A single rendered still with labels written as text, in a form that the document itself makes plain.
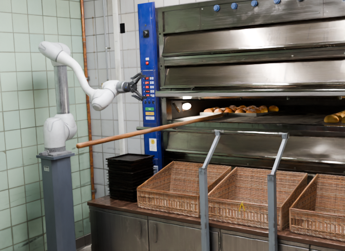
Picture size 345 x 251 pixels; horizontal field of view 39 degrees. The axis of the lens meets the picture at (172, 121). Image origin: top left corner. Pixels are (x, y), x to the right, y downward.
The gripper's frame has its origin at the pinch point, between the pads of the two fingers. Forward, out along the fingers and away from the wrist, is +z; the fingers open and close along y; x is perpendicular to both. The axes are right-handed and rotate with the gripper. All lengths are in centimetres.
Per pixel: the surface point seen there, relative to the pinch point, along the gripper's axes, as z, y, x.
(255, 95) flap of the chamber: 62, 9, -40
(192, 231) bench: 31, 99, 0
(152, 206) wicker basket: -6, 87, -6
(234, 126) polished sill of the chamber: 37, 33, -55
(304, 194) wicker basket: 100, 72, -28
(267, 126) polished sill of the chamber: 64, 32, -55
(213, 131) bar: 41, 32, -17
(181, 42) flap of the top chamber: -9, -32, -56
